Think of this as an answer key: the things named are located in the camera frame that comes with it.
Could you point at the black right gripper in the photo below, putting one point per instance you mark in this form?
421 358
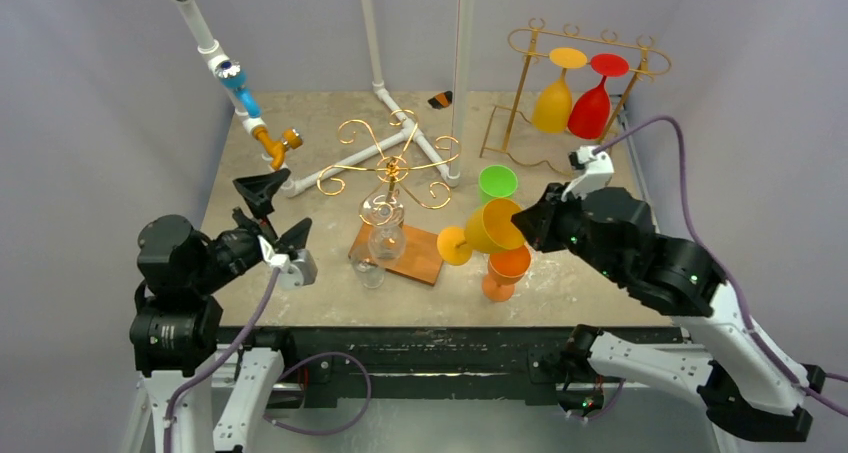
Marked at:
556 214

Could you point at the yellow wine glass front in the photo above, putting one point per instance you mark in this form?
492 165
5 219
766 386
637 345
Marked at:
554 105

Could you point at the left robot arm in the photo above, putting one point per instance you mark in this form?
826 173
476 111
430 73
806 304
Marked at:
205 396

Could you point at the blue faucet handle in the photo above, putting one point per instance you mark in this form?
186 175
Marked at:
234 78

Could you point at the black table front rail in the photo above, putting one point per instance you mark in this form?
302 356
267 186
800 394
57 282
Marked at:
529 364

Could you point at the orange plastic wine glass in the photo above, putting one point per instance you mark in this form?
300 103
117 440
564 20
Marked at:
505 270

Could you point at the orange faucet handle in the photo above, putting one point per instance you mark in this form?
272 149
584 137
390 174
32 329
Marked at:
276 149

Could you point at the clear wine glass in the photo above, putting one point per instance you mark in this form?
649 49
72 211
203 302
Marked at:
369 272
385 214

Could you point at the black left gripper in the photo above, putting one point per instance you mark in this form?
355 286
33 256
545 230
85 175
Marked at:
259 189

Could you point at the black orange small clip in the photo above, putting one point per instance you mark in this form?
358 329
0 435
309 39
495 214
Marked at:
441 100

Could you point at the gold wire wine glass rack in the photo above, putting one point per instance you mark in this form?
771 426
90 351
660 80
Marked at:
533 42

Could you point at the red plastic wine glass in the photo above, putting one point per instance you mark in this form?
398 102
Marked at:
591 111

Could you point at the yellow wine glass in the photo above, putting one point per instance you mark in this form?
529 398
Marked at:
554 105
488 230

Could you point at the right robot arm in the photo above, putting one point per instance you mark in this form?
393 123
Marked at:
743 384

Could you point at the gold scroll glass tree stand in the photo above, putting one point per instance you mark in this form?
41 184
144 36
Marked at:
391 170

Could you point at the white PVC pipe frame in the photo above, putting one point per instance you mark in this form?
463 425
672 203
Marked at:
212 53

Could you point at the wooden base board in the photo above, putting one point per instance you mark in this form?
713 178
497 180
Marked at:
420 262

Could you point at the green plastic wine glass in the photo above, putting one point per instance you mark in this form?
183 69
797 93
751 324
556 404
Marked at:
496 181

